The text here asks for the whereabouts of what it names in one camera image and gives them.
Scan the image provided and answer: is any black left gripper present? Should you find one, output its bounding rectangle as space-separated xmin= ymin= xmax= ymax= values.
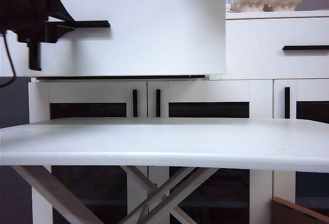
xmin=16 ymin=0 xmax=76 ymax=71

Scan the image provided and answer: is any black drawer handle bar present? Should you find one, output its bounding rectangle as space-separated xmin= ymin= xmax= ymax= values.
xmin=282 ymin=45 xmax=329 ymax=52
xmin=73 ymin=20 xmax=111 ymax=28

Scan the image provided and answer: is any white drawer front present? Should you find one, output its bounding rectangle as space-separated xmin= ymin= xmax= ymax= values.
xmin=0 ymin=0 xmax=227 ymax=81
xmin=225 ymin=17 xmax=329 ymax=80

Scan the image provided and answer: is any white glass cabinet door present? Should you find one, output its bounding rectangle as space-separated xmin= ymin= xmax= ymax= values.
xmin=273 ymin=79 xmax=329 ymax=204
xmin=147 ymin=80 xmax=273 ymax=224
xmin=48 ymin=80 xmax=148 ymax=224

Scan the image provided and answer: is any white sideboard cabinet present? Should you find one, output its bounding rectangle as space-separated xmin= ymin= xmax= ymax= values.
xmin=27 ymin=9 xmax=329 ymax=224

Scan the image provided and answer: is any thick beige table leg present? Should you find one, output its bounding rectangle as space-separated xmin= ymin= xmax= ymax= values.
xmin=11 ymin=165 xmax=103 ymax=224

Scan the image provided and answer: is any white crossed table leg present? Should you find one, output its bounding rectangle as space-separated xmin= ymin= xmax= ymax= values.
xmin=120 ymin=167 xmax=219 ymax=224
xmin=120 ymin=166 xmax=197 ymax=224

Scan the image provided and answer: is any brown cardboard box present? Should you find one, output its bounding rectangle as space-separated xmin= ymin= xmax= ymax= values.
xmin=271 ymin=197 xmax=329 ymax=224

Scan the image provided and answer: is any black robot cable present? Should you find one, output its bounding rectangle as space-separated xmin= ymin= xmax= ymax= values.
xmin=0 ymin=30 xmax=17 ymax=88

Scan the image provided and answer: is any black door handle bar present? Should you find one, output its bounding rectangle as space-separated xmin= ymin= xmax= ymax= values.
xmin=284 ymin=86 xmax=291 ymax=119
xmin=132 ymin=89 xmax=139 ymax=118
xmin=155 ymin=88 xmax=162 ymax=118

